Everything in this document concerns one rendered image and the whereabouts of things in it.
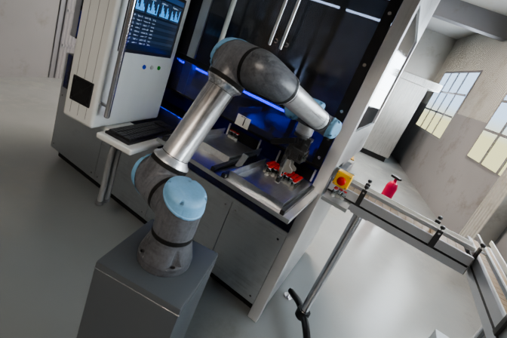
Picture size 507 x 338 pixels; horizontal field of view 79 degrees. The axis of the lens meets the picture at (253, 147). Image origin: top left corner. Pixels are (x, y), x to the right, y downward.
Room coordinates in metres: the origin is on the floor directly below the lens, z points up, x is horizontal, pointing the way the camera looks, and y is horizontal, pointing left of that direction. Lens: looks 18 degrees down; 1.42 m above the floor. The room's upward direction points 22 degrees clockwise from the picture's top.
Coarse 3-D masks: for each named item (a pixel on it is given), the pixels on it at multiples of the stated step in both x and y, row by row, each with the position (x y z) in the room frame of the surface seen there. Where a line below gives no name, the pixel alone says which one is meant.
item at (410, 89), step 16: (400, 80) 7.24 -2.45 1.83; (416, 80) 7.16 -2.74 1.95; (400, 96) 7.21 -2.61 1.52; (416, 96) 7.17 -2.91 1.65; (384, 112) 7.24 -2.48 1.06; (400, 112) 7.19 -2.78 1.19; (384, 128) 7.21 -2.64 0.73; (400, 128) 7.16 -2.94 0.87; (368, 144) 7.23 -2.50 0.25; (384, 144) 7.18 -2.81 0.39; (384, 160) 7.19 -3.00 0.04
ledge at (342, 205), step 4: (328, 192) 1.45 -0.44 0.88; (324, 196) 1.38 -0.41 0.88; (328, 196) 1.40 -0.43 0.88; (324, 200) 1.37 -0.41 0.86; (328, 200) 1.37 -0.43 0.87; (332, 200) 1.37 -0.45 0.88; (336, 200) 1.39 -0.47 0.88; (340, 200) 1.41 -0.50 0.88; (344, 200) 1.43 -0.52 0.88; (332, 204) 1.36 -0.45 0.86; (336, 204) 1.35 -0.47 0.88; (340, 204) 1.36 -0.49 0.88; (344, 204) 1.38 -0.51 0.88; (348, 204) 1.39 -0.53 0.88; (340, 208) 1.34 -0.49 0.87; (344, 208) 1.34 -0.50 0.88; (344, 212) 1.33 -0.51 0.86
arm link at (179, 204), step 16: (176, 176) 0.74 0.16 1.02; (160, 192) 0.69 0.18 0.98; (176, 192) 0.67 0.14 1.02; (192, 192) 0.70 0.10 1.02; (160, 208) 0.67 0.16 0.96; (176, 208) 0.65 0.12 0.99; (192, 208) 0.66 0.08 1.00; (160, 224) 0.66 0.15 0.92; (176, 224) 0.65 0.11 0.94; (192, 224) 0.67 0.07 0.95; (176, 240) 0.65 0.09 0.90
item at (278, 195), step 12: (240, 168) 1.23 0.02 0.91; (252, 168) 1.35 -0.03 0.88; (240, 180) 1.14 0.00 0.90; (252, 180) 1.22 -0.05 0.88; (264, 180) 1.27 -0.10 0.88; (252, 192) 1.11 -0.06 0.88; (264, 192) 1.09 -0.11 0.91; (276, 192) 1.20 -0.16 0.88; (288, 192) 1.25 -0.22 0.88; (300, 192) 1.25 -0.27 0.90; (276, 204) 1.07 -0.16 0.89
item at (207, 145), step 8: (224, 128) 1.69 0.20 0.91; (208, 136) 1.55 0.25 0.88; (216, 136) 1.60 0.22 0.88; (224, 136) 1.66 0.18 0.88; (208, 144) 1.35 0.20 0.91; (216, 144) 1.48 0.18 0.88; (224, 144) 1.53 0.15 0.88; (232, 144) 1.58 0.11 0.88; (240, 144) 1.63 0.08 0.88; (208, 152) 1.34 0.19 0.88; (216, 152) 1.32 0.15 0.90; (224, 152) 1.41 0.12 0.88; (232, 152) 1.46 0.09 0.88; (240, 152) 1.50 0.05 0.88; (248, 152) 1.47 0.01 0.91; (256, 152) 1.56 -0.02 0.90; (224, 160) 1.30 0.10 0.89
